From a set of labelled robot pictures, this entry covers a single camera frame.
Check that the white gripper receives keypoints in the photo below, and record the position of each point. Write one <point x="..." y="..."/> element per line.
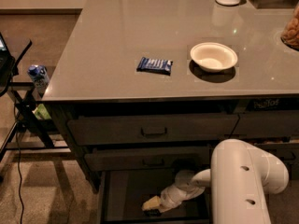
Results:
<point x="165" y="202"/>

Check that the black rxbar chocolate bar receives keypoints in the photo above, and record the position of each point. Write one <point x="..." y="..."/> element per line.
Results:
<point x="152" y="213"/>

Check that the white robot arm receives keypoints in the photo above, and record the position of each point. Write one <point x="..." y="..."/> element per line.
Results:
<point x="239" y="176"/>

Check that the open bottom drawer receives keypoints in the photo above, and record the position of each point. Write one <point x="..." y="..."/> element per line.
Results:
<point x="123" y="192"/>

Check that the middle left drawer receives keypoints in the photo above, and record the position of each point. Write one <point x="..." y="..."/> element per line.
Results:
<point x="145" y="158"/>

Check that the top left drawer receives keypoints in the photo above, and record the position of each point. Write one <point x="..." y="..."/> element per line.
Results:
<point x="151" y="128"/>

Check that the right drawer column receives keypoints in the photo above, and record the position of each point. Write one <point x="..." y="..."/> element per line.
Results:
<point x="272" y="124"/>

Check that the blue snack bar wrapper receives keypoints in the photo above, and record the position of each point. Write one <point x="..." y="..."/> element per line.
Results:
<point x="159" y="66"/>

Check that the black metal stand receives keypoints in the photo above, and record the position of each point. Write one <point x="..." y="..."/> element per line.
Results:
<point x="27" y="132"/>

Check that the green packet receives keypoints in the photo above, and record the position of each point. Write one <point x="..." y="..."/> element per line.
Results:
<point x="41" y="112"/>

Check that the white paper bowl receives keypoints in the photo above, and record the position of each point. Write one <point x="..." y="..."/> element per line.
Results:
<point x="213" y="57"/>

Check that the laptop computer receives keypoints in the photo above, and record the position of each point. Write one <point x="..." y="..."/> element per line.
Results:
<point x="6" y="59"/>

